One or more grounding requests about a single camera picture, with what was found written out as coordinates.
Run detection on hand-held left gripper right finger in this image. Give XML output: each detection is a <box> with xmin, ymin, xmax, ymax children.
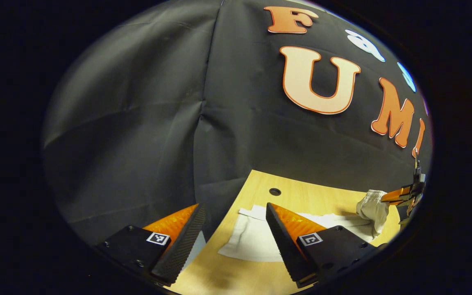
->
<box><xmin>266</xmin><ymin>202</ymin><xmax>386</xmax><ymax>288</ymax></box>

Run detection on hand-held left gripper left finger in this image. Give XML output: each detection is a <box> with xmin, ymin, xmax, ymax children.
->
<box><xmin>96</xmin><ymin>203</ymin><xmax>206</xmax><ymax>286</ymax></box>

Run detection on white jeans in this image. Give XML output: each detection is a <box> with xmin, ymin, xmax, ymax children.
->
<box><xmin>218</xmin><ymin>189</ymin><xmax>390</xmax><ymax>263</ymax></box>

